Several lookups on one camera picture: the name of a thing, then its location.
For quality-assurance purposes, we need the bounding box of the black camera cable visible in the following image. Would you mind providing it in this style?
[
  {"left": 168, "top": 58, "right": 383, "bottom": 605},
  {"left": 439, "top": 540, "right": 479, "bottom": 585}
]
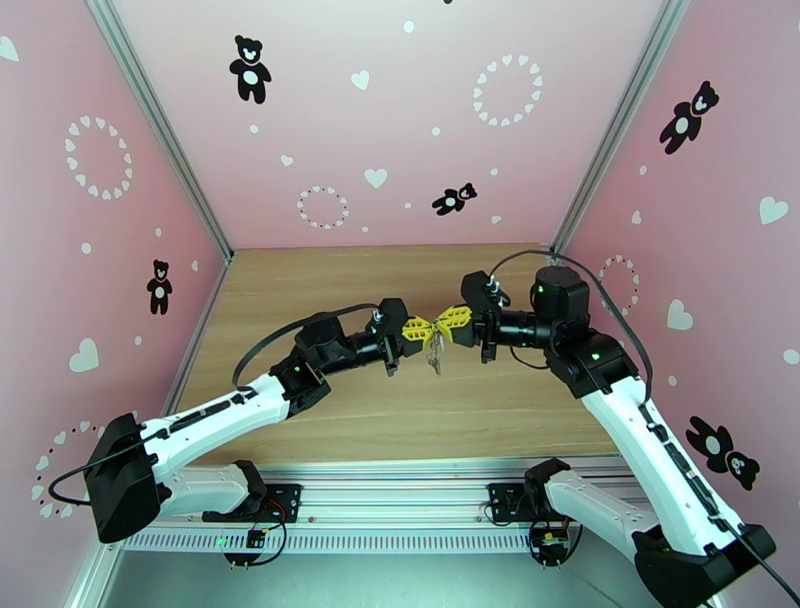
[
  {"left": 488, "top": 249, "right": 800, "bottom": 608},
  {"left": 48, "top": 304, "right": 379, "bottom": 508}
]

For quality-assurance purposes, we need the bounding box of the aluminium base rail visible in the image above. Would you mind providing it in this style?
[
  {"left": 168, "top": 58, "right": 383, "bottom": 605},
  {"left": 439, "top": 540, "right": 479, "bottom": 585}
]
[{"left": 121, "top": 457, "right": 658, "bottom": 556}]

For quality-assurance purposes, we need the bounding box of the aluminium frame post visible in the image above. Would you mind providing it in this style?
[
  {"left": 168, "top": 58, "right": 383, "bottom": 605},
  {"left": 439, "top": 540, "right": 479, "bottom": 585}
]
[
  {"left": 549, "top": 0, "right": 692, "bottom": 251},
  {"left": 84, "top": 0, "right": 236, "bottom": 261}
]

